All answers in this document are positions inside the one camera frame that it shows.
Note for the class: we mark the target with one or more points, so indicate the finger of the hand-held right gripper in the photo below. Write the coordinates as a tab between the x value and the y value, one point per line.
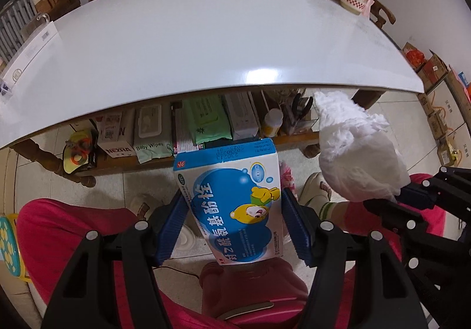
415	194
397	218

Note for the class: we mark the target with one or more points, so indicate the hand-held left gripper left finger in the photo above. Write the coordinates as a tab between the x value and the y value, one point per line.
171	229

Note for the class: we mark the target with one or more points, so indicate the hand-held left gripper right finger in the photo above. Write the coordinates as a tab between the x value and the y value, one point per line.
296	226

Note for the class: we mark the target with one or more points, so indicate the red-print white plastic bag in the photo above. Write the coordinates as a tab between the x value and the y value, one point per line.
286	176

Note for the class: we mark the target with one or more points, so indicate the blue cartoon bear medicine box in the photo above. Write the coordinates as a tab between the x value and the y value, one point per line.
228	196

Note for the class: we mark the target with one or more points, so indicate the white tissue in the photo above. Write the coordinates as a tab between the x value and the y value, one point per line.
353	152

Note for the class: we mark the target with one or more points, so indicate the green striped sock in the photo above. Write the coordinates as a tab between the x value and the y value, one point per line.
327	211

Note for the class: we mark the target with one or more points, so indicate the beige slipper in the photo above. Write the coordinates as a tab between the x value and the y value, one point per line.
141	205
312	191

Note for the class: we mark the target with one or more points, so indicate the dark red pouch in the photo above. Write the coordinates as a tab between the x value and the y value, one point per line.
254	285

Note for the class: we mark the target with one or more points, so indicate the clear plastic container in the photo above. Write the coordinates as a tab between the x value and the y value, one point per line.
294	126

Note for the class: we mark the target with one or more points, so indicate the pink white flat box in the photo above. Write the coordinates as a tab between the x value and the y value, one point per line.
184	130

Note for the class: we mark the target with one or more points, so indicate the pale green wipes pack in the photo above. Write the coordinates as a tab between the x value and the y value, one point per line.
151	130

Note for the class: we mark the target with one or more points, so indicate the stack of cardboard boxes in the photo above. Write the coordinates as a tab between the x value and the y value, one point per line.
438	93

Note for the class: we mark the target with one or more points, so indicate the white bottle yellow label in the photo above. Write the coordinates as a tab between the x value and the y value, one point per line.
271	123

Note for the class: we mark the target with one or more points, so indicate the white red-print box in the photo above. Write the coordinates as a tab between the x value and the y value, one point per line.
114	134

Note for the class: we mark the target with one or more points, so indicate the bright green wipes pack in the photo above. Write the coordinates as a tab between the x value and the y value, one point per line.
206	119

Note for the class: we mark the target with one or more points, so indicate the red pants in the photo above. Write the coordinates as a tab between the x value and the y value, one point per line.
55	233

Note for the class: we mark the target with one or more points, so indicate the yellow orange toy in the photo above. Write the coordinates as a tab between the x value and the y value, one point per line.
75	161

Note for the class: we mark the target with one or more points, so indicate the grey white carton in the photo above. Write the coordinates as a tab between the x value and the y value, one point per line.
241	115

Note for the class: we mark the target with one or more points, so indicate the yellow stool with teal top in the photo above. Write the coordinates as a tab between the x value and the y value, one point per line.
7	244

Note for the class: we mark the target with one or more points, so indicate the grey radiator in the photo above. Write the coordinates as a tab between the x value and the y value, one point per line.
14	23

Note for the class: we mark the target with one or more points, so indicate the wooden table frame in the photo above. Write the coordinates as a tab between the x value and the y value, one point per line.
48	159

